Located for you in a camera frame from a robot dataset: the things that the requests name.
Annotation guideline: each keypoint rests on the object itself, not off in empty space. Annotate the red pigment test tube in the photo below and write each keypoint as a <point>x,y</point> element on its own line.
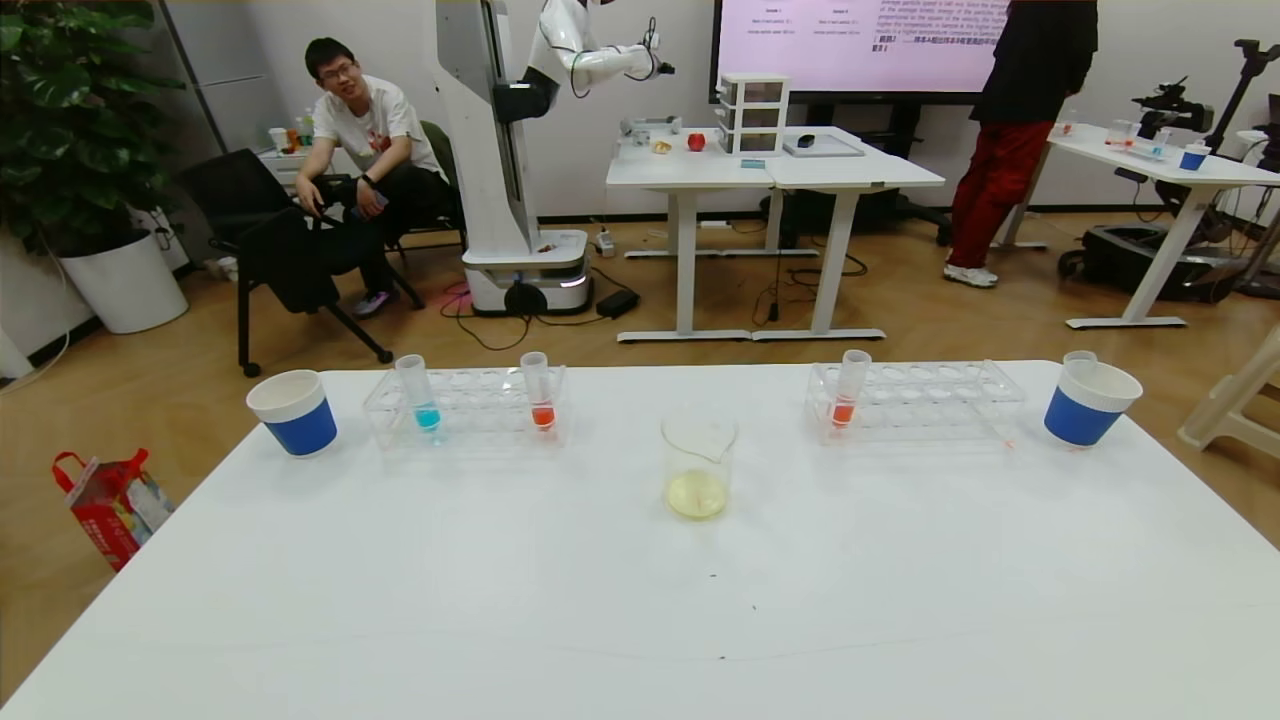
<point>542,413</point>
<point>843,410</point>

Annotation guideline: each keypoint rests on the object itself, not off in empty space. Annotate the yellow pigment test tube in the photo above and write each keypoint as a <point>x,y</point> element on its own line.
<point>1080,357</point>

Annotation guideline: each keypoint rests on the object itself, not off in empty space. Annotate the glass beaker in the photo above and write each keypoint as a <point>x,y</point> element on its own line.
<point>698,495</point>

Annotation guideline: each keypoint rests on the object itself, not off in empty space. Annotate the clear test tube rack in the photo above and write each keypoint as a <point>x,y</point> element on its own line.
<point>915,405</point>
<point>480,410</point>

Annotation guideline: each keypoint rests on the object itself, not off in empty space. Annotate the blue pigment test tube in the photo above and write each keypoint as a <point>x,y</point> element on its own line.
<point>425,415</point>

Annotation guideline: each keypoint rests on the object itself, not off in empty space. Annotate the small clear tube rack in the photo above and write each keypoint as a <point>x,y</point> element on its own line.
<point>1140,143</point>

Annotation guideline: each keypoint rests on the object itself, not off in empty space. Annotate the black power adapter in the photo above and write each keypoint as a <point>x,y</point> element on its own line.
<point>619,303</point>

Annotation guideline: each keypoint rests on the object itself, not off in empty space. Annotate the white power strip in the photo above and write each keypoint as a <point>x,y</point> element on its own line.
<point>604,243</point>

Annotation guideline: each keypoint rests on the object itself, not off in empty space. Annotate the white standing desk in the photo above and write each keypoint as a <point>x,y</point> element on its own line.
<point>680,170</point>
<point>850,172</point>

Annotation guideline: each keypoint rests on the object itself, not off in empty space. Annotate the clear plastic box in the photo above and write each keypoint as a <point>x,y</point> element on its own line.
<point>650,126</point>

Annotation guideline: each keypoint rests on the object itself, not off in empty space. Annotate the white tall mobile robot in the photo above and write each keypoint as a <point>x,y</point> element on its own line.
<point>490,150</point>

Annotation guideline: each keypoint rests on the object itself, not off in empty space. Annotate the white drawer unit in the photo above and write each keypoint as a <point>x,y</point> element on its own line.
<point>753,115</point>

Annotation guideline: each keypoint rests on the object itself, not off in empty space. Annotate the dark padded chair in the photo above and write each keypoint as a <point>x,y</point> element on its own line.
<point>447,165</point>

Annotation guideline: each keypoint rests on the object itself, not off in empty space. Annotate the grey flat pad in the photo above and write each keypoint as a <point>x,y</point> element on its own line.
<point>835,149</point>

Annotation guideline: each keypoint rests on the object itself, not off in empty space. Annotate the black screen stand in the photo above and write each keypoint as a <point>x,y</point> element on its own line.
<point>890,208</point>

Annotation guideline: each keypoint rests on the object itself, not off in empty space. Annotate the blue paper cup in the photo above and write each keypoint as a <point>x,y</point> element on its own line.
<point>1080,415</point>
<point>300,425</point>

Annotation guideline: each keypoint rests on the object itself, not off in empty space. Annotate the seated man white shirt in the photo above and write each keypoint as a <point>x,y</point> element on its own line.
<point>375,120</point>

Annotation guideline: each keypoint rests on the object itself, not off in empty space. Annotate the black office chair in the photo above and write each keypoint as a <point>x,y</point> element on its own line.
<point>290,255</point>

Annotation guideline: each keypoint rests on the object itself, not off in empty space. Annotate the large display screen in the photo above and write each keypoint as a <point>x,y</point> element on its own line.
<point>850,60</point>

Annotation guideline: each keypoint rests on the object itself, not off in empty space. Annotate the white side cabinet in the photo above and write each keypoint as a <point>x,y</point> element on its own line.
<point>290,162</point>

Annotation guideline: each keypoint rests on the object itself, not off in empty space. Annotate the green bottle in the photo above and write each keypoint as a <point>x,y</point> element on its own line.
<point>308,127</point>

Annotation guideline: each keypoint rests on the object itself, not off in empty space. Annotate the small white cup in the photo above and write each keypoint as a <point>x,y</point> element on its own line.
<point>225,268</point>

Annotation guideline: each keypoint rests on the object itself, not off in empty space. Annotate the grey metal cabinet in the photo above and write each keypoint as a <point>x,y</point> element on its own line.
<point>240,80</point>

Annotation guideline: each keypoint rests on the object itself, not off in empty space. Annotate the standing person red trousers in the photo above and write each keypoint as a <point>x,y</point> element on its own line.
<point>1030,60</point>

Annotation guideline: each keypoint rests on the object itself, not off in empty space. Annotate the black mobile robot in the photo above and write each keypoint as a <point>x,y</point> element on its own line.
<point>1140,260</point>

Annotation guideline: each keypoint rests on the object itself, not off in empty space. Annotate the white plant pot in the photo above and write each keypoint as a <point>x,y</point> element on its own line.
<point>125,285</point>

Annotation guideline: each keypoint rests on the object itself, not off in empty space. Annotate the long white desk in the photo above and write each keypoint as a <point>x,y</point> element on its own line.
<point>1120,150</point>

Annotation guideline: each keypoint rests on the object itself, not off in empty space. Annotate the red shopping bag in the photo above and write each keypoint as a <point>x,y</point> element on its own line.
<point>105,520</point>

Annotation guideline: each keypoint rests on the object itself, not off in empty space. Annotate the small blue cup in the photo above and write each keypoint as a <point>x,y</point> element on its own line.
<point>1194,158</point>

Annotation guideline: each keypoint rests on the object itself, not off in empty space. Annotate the green potted plant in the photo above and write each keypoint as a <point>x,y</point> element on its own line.
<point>70,120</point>

